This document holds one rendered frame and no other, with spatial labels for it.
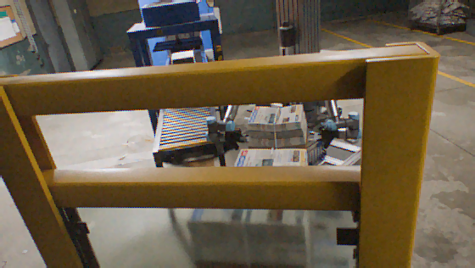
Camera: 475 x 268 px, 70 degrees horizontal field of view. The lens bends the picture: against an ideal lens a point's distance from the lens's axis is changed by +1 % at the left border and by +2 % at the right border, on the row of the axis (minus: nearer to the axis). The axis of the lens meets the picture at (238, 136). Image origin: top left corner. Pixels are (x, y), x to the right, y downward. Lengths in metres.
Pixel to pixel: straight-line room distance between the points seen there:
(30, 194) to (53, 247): 0.14
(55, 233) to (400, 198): 0.65
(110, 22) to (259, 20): 4.57
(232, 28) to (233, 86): 10.88
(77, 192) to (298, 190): 0.42
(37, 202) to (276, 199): 0.46
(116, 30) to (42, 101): 10.85
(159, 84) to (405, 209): 0.43
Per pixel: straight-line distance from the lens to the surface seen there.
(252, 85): 0.50
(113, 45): 11.59
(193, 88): 0.52
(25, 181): 0.76
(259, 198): 0.60
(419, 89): 0.50
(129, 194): 0.67
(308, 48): 2.92
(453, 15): 9.87
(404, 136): 0.53
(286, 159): 1.80
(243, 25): 11.41
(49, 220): 0.80
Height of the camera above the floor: 1.97
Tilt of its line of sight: 26 degrees down
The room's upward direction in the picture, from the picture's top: 8 degrees counter-clockwise
